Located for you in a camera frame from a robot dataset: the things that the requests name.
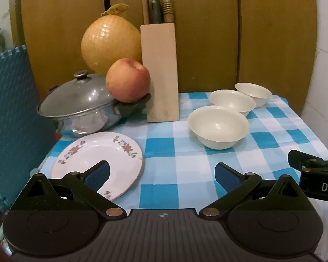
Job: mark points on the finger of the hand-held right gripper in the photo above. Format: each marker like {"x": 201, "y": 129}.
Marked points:
{"x": 299, "y": 158}

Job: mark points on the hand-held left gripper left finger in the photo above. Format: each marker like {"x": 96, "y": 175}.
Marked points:
{"x": 99, "y": 173}

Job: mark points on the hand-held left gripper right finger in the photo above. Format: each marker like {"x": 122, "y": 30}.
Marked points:
{"x": 226, "y": 175}

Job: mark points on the floral white plate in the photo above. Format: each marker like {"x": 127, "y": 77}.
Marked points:
{"x": 98, "y": 150}

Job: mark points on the large white bowl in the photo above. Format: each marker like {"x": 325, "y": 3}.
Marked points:
{"x": 218, "y": 127}

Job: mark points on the steel pot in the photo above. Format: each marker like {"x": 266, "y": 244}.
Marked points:
{"x": 90, "y": 124}

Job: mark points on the blue checkered tablecloth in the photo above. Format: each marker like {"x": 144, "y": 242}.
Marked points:
{"x": 175, "y": 155}

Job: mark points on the medium white bowl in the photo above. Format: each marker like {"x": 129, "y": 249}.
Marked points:
{"x": 231, "y": 101}

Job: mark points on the small white bowl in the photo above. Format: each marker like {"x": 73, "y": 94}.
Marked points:
{"x": 254, "y": 91}

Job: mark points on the glass pot lid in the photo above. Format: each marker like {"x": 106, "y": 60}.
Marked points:
{"x": 76, "y": 95}

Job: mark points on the red apple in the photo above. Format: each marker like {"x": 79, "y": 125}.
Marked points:
{"x": 127, "y": 80}

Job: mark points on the blue foam mat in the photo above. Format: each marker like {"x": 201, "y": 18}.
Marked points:
{"x": 13, "y": 114}

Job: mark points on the wooden knife block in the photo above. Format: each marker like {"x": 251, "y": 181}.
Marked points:
{"x": 160, "y": 71}

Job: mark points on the yellow pomelo in net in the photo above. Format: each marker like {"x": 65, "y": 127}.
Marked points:
{"x": 106, "y": 43}

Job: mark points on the brown wooden panel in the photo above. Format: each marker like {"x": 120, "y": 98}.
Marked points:
{"x": 207, "y": 32}

